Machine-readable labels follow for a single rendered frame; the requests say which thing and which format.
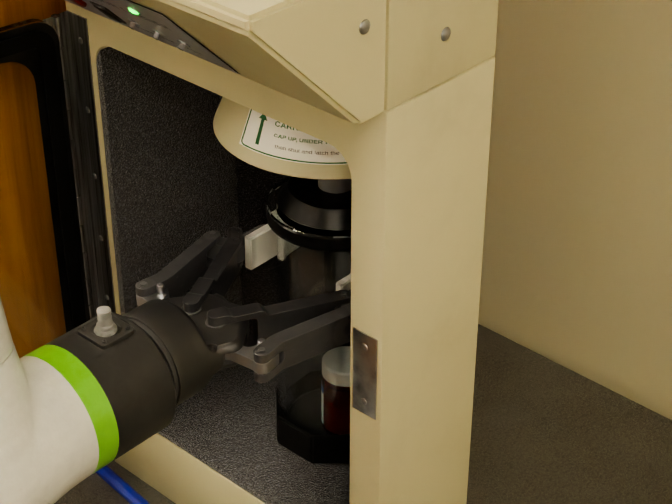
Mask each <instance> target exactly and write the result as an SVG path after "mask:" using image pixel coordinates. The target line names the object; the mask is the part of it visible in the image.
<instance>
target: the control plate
mask: <svg viewBox="0 0 672 504"><path fill-rule="evenodd" d="M83 1H84V2H85V3H87V6H86V7H84V9H87V10H89V11H91V12H94V13H96V14H98V15H101V16H103V17H105V18H108V19H110V18H109V17H108V16H106V15H105V14H104V13H102V12H101V11H99V10H98V9H97V8H95V7H94V6H93V4H91V3H90V1H92V2H94V3H97V4H99V5H102V6H104V7H106V8H107V9H109V10H110V11H111V12H113V13H114V14H115V15H117V16H118V17H119V18H121V19H122V20H123V21H125V22H126V24H124V23H120V22H117V21H115V20H113V19H110V20H112V21H115V22H117V23H119V24H122V25H124V26H127V27H128V26H129V24H130V23H131V22H129V21H128V19H131V20H133V21H135V22H136V23H138V24H139V25H140V27H138V26H135V28H134V30H136V31H138V32H141V33H143V34H145V35H148V36H150V37H152V38H153V35H154V34H155V32H153V31H152V29H155V30H157V31H159V32H160V33H162V34H163V35H165V37H162V36H160V37H159V41H162V42H164V43H166V44H169V45H171V46H174V47H176V48H177V47H178V46H179V44H180V43H179V42H178V41H177V40H181V41H183V42H185V43H186V44H188V45H189V46H190V48H188V47H186V46H185V48H184V50H183V51H185V52H188V53H190V54H192V55H195V56H197V57H199V58H202V59H204V60H206V61H209V62H211V63H214V64H216V65H218V66H221V67H223V68H225V69H228V70H230V71H232V72H235V73H237V74H238V72H237V71H236V70H235V69H233V68H232V67H231V66H229V65H228V64H227V63H226V62H224V61H223V60H222V59H220V58H219V57H218V56H217V55H215V54H214V53H213V52H211V51H210V50H209V49H208V48H206V47H205V46H204V45H202V44H201V43H200V42H199V41H197V40H196V39H195V38H193V37H192V36H191V35H190V34H188V33H187V32H186V31H184V30H183V29H182V28H181V27H179V26H178V25H177V24H175V23H174V22H173V21H172V20H170V19H169V18H168V17H166V16H165V15H164V14H162V13H160V12H157V11H155V10H153V9H150V8H148V7H145V6H143V5H140V4H138V3H135V2H133V1H131V0H83ZM126 6H129V7H131V8H133V9H135V10H137V11H138V12H139V13H141V15H137V14H133V13H131V12H130V11H129V9H128V8H126Z"/></svg>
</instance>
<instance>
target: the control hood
mask: <svg viewBox="0 0 672 504"><path fill-rule="evenodd" d="M131 1H133V2H135V3H138V4H140V5H143V6H145V7H148V8H150V9H153V10H155V11H157V12H160V13H162V14H164V15H165V16H166V17H168V18H169V19H170V20H172V21H173V22H174V23H175V24H177V25H178V26H179V27H181V28H182V29H183V30H184V31H186V32H187V33H188V34H190V35H191V36H192V37H193V38H195V39H196V40H197V41H199V42H200V43H201V44H202V45H204V46H205V47H206V48H208V49H209V50H210V51H211V52H213V53H214V54H215V55H217V56H218V57H219V58H220V59H222V60H223V61H224V62H226V63H227V64H228V65H229V66H231V67H232V68H233V69H235V70H236V71H237V72H238V75H241V76H243V77H245V78H248V79H250V80H252V81H255V82H257V83H259V84H262V85H264V86H266V87H269V88H271V89H273V90H276V91H278V92H280V93H283V94H285V95H288V96H290V97H292V98H295V99H297V100H299V101H302V102H304V103H306V104H309V105H311V106H313V107H316V108H318V109H320V110H323V111H325V112H327V113H330V114H332V115H334V116H337V117H339V118H342V119H344V120H346V121H349V122H351V123H353V124H355V123H358V124H361V123H363V122H365V121H367V120H369V119H371V118H373V117H375V116H376V115H378V114H380V113H381V112H383V111H384V88H385V37H386V0H131ZM239 73H240V74H239Z"/></svg>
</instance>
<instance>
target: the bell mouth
mask: <svg viewBox="0 0 672 504"><path fill-rule="evenodd" d="M213 129H214V133H215V135H216V137H217V139H218V141H219V142H220V143H221V145H222V146H223V147H224V148H225V149H226V150H228V151H229V152H230V153H231V154H233V155H234V156H236V157H237V158H239V159H240V160H242V161H244V162H246V163H248V164H250V165H253V166H255V167H257V168H260V169H263V170H266V171H270V172H273V173H277V174H281V175H286V176H292V177H298V178H307V179H321V180H341V179H351V173H350V169H349V166H348V164H347V162H346V160H345V158H344V157H343V155H342V154H341V153H340V152H339V151H338V150H337V149H336V148H335V147H334V146H332V145H330V144H329V143H327V142H324V141H322V140H320V139H317V138H315V137H313V136H311V135H308V134H306V133H304V132H302V131H299V130H297V129H295V128H293V127H290V126H288V125H286V124H284V123H281V122H279V121H277V120H274V119H272V118H270V117H268V116H265V115H263V114H261V113H259V112H256V111H254V110H252V109H250V108H247V107H245V106H243V105H241V104H238V103H236V102H234V101H231V100H229V99H227V98H225V97H222V99H221V102H220V104H219V106H218V108H217V111H216V113H215V116H214V120H213Z"/></svg>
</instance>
